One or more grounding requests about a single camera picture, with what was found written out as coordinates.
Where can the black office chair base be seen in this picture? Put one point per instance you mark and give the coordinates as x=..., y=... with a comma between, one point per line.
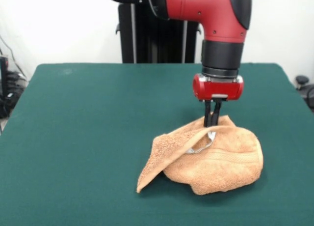
x=305, y=87

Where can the black electronics box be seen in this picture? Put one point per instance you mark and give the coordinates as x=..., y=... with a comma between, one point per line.
x=3, y=73

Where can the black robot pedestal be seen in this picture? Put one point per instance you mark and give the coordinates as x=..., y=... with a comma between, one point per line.
x=157, y=39

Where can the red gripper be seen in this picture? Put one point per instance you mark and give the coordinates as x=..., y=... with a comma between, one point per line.
x=218, y=89

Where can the dark green table cloth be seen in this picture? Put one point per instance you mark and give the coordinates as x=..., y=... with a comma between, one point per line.
x=73, y=137

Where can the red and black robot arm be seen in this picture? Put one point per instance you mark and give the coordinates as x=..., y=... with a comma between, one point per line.
x=220, y=19

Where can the orange terry towel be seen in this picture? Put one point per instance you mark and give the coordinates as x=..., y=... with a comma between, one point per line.
x=216, y=167

